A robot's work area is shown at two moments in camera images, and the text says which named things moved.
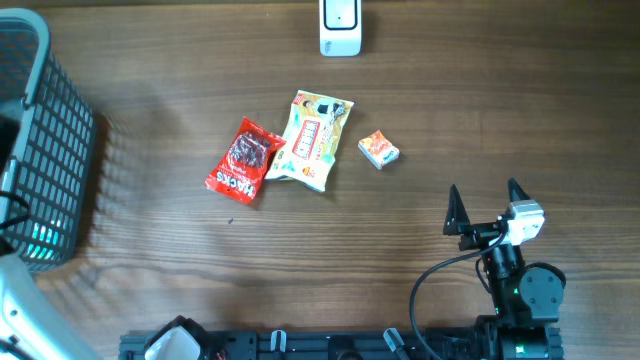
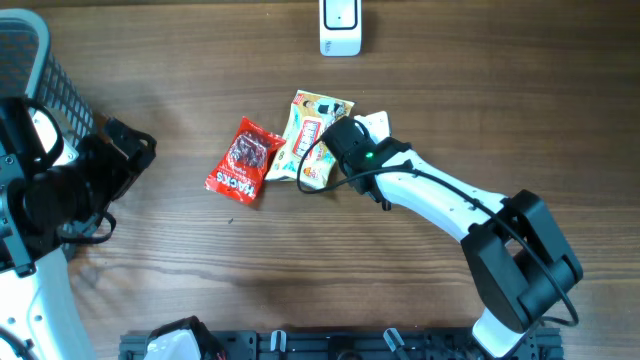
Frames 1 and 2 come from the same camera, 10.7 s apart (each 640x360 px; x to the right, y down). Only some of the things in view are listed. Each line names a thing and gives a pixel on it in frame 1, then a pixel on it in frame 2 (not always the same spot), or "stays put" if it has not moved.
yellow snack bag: [312, 140] stays put
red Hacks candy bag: [240, 166] stays put
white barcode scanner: [340, 28] stays put
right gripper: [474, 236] -> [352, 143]
